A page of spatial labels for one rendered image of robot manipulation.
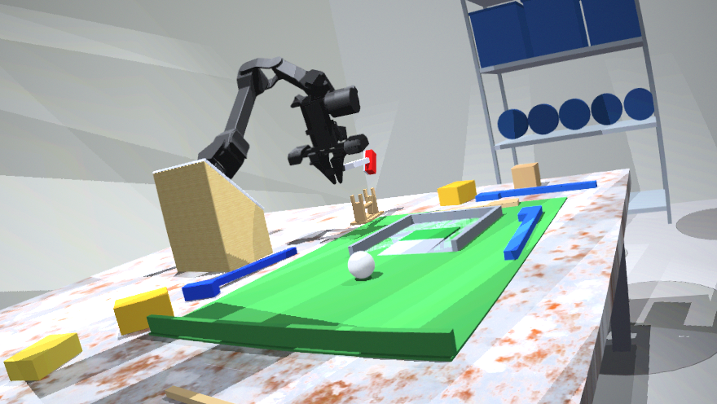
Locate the red putter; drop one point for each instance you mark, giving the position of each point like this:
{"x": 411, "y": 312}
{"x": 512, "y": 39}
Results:
{"x": 368, "y": 162}

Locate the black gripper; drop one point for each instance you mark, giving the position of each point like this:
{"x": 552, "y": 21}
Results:
{"x": 322, "y": 137}

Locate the white golf ball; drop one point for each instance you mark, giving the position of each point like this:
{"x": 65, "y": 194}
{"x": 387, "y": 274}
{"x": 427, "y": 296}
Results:
{"x": 361, "y": 265}

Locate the green flat mat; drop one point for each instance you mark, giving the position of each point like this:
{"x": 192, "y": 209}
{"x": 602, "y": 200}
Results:
{"x": 426, "y": 290}

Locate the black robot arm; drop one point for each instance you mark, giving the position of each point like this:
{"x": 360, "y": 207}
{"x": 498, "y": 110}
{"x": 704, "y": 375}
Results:
{"x": 229, "y": 147}

